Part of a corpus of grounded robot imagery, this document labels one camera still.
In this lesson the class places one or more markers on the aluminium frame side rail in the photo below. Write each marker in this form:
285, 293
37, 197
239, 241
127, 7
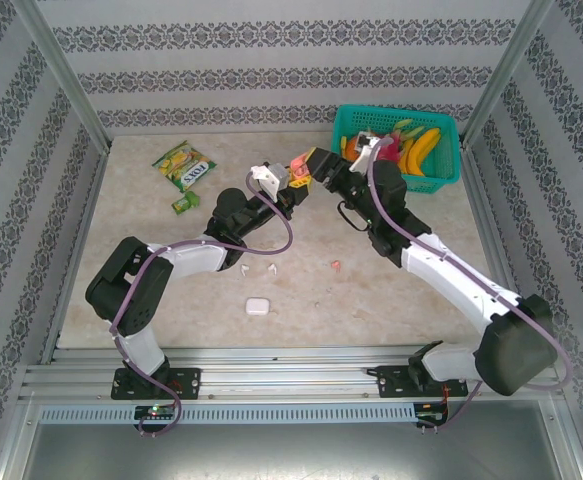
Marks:
73, 255
491, 235

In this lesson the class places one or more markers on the yellow toy banana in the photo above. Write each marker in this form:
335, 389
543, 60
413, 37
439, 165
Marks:
418, 152

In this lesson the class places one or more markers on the left small circuit board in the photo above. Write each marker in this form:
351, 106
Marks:
155, 411

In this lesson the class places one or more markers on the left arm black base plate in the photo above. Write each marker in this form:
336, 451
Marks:
186, 382

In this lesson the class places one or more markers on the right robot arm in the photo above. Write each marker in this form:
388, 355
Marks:
471, 285

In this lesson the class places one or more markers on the teal plastic basket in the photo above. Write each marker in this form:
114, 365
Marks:
441, 150

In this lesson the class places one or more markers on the orange toy fruit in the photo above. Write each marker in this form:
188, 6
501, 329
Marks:
355, 145

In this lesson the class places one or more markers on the white earbud charging case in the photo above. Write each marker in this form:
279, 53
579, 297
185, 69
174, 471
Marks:
257, 306

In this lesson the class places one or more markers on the pink earbud charging case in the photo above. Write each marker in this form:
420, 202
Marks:
301, 162

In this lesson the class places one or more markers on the small yellow toy fruit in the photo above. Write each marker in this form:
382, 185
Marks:
343, 145

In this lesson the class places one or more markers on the small green candy packet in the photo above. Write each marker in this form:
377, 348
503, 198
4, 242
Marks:
186, 203

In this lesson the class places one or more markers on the aluminium frame post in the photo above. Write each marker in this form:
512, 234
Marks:
508, 75
61, 75

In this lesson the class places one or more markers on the grey metal panel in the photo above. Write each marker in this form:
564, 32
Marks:
291, 452

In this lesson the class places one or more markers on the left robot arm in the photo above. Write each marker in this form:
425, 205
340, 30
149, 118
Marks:
131, 300

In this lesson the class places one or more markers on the right small circuit board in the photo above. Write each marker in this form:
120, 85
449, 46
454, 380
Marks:
433, 412

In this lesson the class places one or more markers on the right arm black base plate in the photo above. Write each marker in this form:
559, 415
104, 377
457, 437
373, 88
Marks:
391, 382

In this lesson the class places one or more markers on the green snack bag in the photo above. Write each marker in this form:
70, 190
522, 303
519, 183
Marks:
185, 166

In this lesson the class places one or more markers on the aluminium mounting rail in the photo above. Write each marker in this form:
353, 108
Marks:
291, 372

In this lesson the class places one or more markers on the small circuit board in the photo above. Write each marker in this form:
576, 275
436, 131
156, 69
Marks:
155, 411
433, 412

